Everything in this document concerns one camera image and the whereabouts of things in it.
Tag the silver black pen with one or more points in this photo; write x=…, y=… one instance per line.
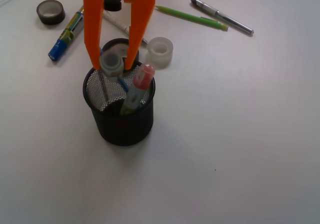
x=213, y=12

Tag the black mesh pen holder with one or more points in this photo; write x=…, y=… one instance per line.
x=105, y=99

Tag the blue cap marker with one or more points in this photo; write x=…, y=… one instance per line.
x=66, y=38

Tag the white pen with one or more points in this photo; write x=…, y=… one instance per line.
x=115, y=22

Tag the dark tape roll far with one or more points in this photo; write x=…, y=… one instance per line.
x=51, y=12

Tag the dark tape roll near holder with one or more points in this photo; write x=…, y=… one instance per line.
x=119, y=45

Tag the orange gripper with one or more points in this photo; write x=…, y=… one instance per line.
x=141, y=12

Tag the light blue pen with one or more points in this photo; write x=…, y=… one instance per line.
x=118, y=79

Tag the red cap marker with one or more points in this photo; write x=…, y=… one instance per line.
x=137, y=89

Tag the green pen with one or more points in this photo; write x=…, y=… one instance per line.
x=192, y=18

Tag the clear tape roll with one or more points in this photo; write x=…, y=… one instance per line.
x=160, y=52

